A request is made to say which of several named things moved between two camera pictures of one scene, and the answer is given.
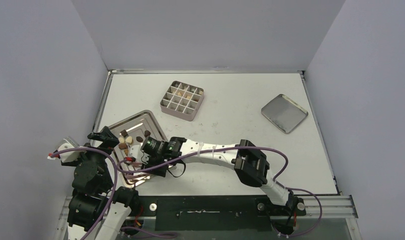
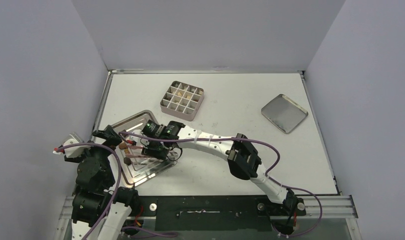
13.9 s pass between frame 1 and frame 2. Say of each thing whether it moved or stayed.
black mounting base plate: stayed
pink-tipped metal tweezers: moved
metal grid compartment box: stayed
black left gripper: stayed
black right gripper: moved
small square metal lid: stayed
